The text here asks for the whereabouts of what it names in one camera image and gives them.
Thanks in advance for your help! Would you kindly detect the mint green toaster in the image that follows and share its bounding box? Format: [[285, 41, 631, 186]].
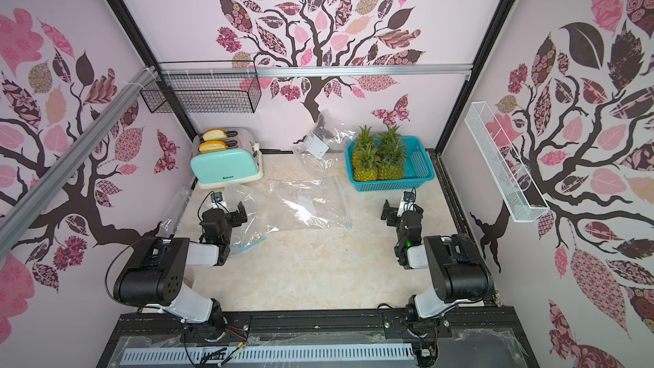
[[190, 128, 264, 189]]

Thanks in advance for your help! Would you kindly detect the toast slice front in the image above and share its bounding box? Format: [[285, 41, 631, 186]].
[[199, 141, 228, 153]]

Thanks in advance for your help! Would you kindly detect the toast slice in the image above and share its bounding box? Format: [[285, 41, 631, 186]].
[[199, 141, 228, 153], [202, 129, 228, 141]]

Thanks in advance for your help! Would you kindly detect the clear zip bag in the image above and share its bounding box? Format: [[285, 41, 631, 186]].
[[157, 187, 193, 239]]

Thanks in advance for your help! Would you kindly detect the white wire wall shelf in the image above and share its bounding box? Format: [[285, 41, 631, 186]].
[[464, 102, 550, 223]]

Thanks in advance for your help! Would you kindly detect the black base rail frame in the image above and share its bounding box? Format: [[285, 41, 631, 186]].
[[99, 305, 537, 367]]

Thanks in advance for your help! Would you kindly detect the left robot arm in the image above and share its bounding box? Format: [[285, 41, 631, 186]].
[[106, 203, 248, 333]]

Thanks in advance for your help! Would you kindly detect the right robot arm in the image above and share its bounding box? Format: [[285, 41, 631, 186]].
[[381, 200, 494, 321]]

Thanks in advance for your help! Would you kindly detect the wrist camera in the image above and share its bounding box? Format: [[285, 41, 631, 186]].
[[209, 191, 228, 211], [400, 189, 417, 211]]

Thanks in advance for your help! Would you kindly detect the black wire wall basket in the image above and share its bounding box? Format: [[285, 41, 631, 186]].
[[140, 65, 262, 113]]

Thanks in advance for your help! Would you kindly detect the aluminium rail left wall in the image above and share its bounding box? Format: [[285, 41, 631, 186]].
[[1, 66, 155, 257]]

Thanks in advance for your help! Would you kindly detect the aluminium rail wall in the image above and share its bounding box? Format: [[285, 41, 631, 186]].
[[1, 66, 155, 257], [162, 64, 473, 78]]

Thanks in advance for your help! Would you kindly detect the pineapple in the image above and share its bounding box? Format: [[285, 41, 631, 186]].
[[351, 125, 375, 168], [376, 125, 401, 157], [353, 145, 380, 182], [377, 139, 407, 181]]

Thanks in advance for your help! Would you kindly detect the teal plastic basket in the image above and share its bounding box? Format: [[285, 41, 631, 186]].
[[344, 136, 435, 192]]

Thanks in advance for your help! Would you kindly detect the aluminium rail back wall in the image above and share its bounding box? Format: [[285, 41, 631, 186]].
[[162, 64, 473, 78]]

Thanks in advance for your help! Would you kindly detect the toast slice rear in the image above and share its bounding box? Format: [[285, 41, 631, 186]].
[[202, 129, 228, 141]]

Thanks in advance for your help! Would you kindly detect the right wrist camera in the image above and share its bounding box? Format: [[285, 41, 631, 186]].
[[400, 189, 417, 211]]

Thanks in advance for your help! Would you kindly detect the white slotted cable duct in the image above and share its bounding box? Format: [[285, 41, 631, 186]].
[[118, 343, 414, 366]]

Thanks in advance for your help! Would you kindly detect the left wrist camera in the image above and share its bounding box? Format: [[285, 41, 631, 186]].
[[209, 191, 228, 211]]

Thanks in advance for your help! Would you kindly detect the zip bag with blue seal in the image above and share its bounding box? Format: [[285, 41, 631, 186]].
[[223, 185, 267, 256]]

